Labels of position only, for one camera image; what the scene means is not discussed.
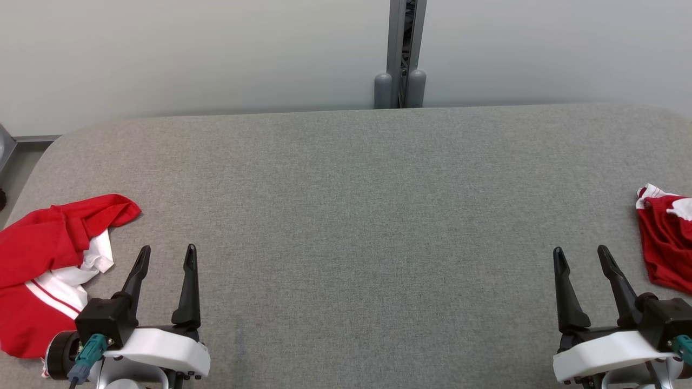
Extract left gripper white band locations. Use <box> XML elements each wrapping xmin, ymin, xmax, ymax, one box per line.
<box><xmin>104</xmin><ymin>244</ymin><xmax>210</xmax><ymax>378</ymax></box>

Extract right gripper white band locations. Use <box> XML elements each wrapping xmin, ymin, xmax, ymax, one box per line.
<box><xmin>553</xmin><ymin>245</ymin><xmax>677</xmax><ymax>385</ymax></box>

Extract red printed shorts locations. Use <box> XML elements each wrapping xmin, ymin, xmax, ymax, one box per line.
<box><xmin>636</xmin><ymin>184</ymin><xmax>692</xmax><ymax>295</ymax></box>

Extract red white sleeveless jersey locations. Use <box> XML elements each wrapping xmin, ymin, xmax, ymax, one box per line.
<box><xmin>0</xmin><ymin>193</ymin><xmax>142</xmax><ymax>379</ymax></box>

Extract black cable teal plug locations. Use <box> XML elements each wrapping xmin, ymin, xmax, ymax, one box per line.
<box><xmin>673</xmin><ymin>335</ymin><xmax>692</xmax><ymax>364</ymax></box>
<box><xmin>68</xmin><ymin>334</ymin><xmax>108</xmax><ymax>389</ymax></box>

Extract grey cylindrical post foot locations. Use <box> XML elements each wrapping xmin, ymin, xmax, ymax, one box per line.
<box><xmin>408</xmin><ymin>69</ymin><xmax>427</xmax><ymax>108</ymax></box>
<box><xmin>374</xmin><ymin>73</ymin><xmax>392</xmax><ymax>109</ymax></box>

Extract grey metal partition post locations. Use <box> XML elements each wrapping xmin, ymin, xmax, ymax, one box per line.
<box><xmin>387</xmin><ymin>0</ymin><xmax>428</xmax><ymax>109</ymax></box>

